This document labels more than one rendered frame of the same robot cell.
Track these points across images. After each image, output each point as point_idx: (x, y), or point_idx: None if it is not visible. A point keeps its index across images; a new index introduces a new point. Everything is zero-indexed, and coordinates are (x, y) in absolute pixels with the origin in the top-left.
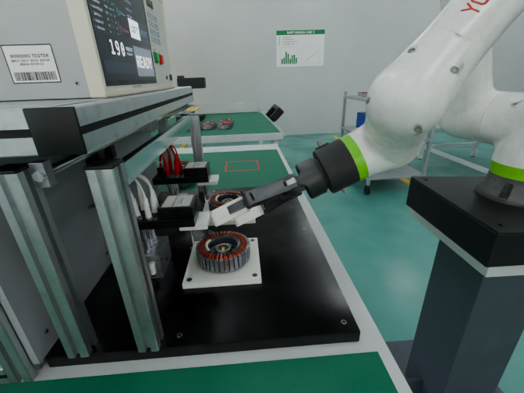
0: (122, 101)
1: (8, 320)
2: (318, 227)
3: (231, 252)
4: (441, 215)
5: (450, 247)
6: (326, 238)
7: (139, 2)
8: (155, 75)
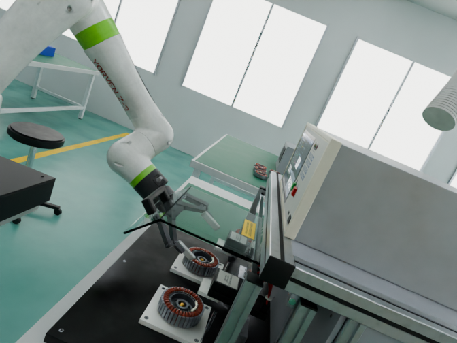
0: (271, 178)
1: None
2: (100, 267)
3: (200, 249)
4: (17, 203)
5: (11, 220)
6: (109, 256)
7: (309, 147)
8: (287, 197)
